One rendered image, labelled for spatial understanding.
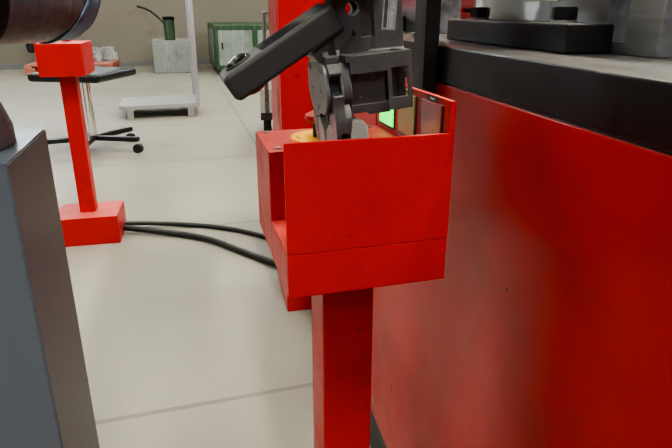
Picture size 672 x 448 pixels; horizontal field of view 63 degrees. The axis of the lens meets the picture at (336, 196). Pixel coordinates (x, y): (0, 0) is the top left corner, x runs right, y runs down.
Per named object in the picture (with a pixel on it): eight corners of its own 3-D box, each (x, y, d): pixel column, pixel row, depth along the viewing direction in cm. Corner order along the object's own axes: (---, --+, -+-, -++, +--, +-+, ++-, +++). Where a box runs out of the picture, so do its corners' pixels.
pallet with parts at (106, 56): (121, 67, 908) (118, 45, 897) (116, 73, 830) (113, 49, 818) (37, 70, 877) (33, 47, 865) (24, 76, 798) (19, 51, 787)
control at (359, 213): (259, 224, 70) (252, 80, 64) (378, 212, 74) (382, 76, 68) (288, 299, 52) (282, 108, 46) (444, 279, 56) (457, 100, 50)
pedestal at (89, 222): (67, 229, 243) (34, 32, 216) (127, 225, 248) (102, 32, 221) (55, 248, 224) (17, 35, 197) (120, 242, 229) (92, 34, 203)
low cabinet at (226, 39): (311, 63, 991) (311, 21, 968) (336, 72, 841) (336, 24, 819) (209, 65, 945) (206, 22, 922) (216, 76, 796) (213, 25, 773)
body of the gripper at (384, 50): (414, 115, 51) (409, -27, 47) (324, 128, 49) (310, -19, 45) (385, 102, 58) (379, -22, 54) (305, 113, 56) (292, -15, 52)
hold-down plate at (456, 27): (446, 39, 84) (447, 18, 83) (478, 39, 85) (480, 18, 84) (564, 54, 56) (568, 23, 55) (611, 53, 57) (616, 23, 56)
